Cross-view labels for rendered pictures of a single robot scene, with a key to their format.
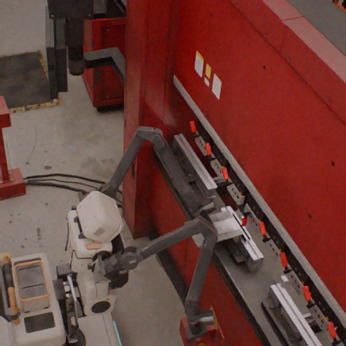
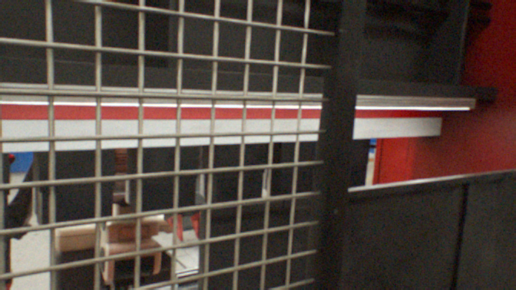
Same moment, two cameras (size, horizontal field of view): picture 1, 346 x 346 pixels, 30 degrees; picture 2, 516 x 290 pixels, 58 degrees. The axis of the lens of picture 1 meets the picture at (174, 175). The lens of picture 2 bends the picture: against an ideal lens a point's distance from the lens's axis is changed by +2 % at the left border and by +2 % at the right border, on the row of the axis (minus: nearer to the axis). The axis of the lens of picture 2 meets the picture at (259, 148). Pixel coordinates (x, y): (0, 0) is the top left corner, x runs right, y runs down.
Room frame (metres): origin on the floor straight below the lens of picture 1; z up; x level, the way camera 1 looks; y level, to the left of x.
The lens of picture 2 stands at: (2.33, -1.56, 1.52)
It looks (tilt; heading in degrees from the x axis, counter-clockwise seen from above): 9 degrees down; 83
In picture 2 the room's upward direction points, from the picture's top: 3 degrees clockwise
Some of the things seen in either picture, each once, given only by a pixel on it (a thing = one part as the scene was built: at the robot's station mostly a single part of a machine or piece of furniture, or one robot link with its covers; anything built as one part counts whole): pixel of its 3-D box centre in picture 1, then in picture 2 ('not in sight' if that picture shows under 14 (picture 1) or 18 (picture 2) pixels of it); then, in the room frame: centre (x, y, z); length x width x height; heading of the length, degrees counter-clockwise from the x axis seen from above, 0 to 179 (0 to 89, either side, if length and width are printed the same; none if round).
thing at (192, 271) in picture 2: (240, 226); (210, 271); (2.36, -0.38, 0.98); 0.20 x 0.03 x 0.03; 27
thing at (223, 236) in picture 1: (213, 228); (196, 247); (2.32, -0.24, 1.00); 0.26 x 0.18 x 0.01; 117
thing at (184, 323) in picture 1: (201, 334); not in sight; (1.82, -0.21, 0.75); 0.20 x 0.16 x 0.18; 20
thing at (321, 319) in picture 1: (326, 305); not in sight; (1.70, -0.72, 1.26); 0.15 x 0.09 x 0.17; 27
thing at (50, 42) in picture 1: (57, 52); not in sight; (3.21, 0.75, 1.42); 0.45 x 0.12 x 0.36; 12
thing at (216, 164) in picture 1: (224, 159); (292, 166); (2.59, -0.26, 1.26); 0.15 x 0.09 x 0.17; 27
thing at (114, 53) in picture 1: (109, 70); not in sight; (3.42, 0.47, 1.17); 0.40 x 0.24 x 0.07; 27
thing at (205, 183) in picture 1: (194, 165); not in sight; (2.88, -0.11, 0.92); 0.50 x 0.06 x 0.10; 27
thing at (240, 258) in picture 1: (228, 242); not in sight; (2.33, -0.33, 0.89); 0.30 x 0.05 x 0.03; 27
